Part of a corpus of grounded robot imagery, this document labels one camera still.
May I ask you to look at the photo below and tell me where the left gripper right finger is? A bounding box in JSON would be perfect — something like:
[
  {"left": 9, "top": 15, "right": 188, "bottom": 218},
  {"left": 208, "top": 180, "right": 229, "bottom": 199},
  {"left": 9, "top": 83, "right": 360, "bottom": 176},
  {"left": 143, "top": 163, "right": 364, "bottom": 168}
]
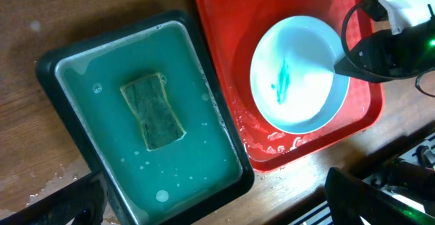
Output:
[{"left": 324, "top": 167, "right": 434, "bottom": 225}]

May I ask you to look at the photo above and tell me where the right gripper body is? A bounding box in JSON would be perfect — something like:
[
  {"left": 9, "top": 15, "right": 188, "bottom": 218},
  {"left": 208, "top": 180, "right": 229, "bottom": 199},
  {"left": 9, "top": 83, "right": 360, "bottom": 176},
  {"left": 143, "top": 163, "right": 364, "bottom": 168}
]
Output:
[{"left": 349, "top": 17, "right": 434, "bottom": 83}]

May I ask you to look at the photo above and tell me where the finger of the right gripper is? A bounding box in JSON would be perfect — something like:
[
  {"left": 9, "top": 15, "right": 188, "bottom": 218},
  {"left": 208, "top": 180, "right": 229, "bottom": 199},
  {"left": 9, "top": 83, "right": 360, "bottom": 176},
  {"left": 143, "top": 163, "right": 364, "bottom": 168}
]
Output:
[{"left": 334, "top": 56, "right": 364, "bottom": 80}]

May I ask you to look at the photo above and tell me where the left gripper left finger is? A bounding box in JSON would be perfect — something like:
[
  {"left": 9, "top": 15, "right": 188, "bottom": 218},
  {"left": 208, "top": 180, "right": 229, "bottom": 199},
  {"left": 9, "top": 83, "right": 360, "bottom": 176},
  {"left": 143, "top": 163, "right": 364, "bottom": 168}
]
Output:
[{"left": 1, "top": 171, "right": 108, "bottom": 225}]

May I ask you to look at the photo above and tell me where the light blue plate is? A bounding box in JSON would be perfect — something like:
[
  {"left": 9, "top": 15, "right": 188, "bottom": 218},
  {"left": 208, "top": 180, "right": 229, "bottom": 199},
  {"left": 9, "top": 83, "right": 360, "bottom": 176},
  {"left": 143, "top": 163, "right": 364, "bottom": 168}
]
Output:
[{"left": 249, "top": 16, "right": 350, "bottom": 135}]

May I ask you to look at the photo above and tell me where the green yellow sponge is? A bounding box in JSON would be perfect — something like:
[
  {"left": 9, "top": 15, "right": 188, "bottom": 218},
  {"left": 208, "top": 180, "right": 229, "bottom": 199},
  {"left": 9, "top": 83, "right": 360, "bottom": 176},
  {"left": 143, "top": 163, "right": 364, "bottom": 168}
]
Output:
[{"left": 120, "top": 73, "right": 186, "bottom": 151}]

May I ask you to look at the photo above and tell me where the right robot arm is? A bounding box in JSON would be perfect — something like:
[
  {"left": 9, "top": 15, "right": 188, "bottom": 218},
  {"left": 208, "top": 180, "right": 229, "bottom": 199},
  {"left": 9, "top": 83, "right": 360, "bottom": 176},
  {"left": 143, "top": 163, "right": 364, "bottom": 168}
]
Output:
[{"left": 334, "top": 0, "right": 434, "bottom": 83}]

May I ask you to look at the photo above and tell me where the dark green water tray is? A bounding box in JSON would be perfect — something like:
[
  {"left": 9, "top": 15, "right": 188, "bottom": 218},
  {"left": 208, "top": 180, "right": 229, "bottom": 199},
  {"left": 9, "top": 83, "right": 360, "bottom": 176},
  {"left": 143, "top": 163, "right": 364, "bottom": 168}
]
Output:
[{"left": 35, "top": 11, "right": 254, "bottom": 224}]

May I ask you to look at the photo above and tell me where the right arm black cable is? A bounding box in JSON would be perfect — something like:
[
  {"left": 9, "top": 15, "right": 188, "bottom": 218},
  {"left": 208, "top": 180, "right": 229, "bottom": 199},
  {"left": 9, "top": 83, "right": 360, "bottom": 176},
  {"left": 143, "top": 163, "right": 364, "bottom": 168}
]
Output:
[{"left": 341, "top": 0, "right": 435, "bottom": 99}]

